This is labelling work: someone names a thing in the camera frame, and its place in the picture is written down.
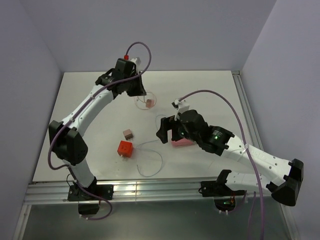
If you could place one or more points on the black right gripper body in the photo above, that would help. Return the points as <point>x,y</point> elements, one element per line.
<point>182,132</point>

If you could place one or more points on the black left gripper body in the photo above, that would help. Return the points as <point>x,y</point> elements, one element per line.
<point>133,87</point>

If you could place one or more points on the pink triangular power strip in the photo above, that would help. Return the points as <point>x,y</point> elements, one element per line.
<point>182,143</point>

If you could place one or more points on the pink charger plug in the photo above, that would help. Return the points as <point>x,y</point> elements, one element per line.
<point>149,103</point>

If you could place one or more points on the red cube adapter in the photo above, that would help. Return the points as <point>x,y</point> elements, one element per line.
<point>125,149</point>

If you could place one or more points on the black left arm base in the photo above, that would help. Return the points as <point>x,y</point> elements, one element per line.
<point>90,199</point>

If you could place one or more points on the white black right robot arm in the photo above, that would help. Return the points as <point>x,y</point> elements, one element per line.
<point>280,178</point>

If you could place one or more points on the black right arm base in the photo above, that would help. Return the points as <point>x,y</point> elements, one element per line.
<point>224,198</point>

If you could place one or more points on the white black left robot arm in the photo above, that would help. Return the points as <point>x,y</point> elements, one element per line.
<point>66,136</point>

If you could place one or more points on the brown charger plug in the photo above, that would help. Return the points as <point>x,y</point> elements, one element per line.
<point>128,134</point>

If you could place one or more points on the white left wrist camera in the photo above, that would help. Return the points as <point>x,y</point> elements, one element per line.
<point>136,61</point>

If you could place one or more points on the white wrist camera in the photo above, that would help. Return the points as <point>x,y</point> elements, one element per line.
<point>181,106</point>
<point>136,61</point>

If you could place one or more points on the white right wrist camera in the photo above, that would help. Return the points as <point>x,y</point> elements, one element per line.
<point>181,106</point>

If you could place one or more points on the aluminium table frame rail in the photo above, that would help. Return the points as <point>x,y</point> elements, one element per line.
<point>180,179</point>

